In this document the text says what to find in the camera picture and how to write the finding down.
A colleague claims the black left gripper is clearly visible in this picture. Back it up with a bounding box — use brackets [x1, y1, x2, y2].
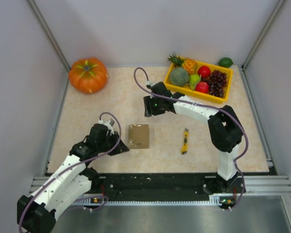
[97, 131, 129, 156]

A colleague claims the brown cardboard express box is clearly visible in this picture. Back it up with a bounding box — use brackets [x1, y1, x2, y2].
[128, 124, 150, 149]

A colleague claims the yellow utility knife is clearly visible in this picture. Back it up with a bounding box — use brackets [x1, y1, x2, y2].
[180, 128, 189, 155]

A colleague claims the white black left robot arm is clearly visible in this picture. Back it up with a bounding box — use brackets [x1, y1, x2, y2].
[17, 119, 129, 233]

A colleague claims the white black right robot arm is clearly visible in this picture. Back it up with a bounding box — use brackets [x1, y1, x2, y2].
[144, 82, 243, 192]

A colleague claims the green netted melon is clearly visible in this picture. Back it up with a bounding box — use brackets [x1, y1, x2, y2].
[169, 67, 190, 87]

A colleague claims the green pear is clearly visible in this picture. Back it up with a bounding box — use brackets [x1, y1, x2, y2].
[189, 74, 201, 90]

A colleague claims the red apple at front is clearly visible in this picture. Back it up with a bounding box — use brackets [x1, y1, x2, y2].
[195, 82, 209, 94]

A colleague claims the red apple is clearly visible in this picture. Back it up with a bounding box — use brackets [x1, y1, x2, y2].
[197, 66, 211, 79]
[195, 82, 209, 94]

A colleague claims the small pineapple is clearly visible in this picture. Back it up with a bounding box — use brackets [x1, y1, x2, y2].
[167, 52, 197, 75]

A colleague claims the red apple at back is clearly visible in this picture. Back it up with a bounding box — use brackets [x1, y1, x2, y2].
[197, 66, 211, 79]

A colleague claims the orange pumpkin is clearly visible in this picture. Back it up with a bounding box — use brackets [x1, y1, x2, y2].
[68, 57, 108, 94]

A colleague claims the dark purple grape bunch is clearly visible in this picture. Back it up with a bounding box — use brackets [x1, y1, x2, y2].
[201, 70, 227, 98]

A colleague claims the yellow plastic tray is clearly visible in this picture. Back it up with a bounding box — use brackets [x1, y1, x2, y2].
[164, 61, 233, 104]

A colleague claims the green lime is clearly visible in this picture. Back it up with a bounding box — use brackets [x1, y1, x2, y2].
[218, 57, 233, 68]

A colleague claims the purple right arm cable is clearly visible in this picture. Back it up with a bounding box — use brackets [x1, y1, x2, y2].
[133, 67, 248, 211]

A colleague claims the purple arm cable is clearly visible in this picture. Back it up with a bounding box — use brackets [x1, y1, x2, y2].
[18, 112, 122, 233]
[133, 67, 248, 211]

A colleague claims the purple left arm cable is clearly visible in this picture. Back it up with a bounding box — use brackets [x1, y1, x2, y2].
[18, 112, 122, 233]

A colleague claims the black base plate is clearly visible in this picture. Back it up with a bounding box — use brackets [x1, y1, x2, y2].
[85, 173, 244, 201]

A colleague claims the grey slotted cable duct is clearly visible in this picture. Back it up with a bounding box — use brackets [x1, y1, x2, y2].
[67, 193, 236, 207]

